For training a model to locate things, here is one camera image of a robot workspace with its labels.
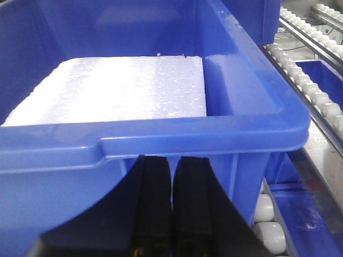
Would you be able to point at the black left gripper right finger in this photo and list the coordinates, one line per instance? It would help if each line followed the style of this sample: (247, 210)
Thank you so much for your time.
(205, 221)

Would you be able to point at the large blue storage bin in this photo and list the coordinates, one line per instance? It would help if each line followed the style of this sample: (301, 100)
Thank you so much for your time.
(51, 173)

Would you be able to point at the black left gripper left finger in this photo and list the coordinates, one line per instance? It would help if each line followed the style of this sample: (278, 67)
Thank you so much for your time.
(133, 219)

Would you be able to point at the white roller conveyor track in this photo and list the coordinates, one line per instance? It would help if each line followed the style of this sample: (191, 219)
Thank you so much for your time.
(306, 185)

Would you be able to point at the white foam block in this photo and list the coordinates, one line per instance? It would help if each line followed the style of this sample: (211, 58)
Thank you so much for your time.
(108, 89)

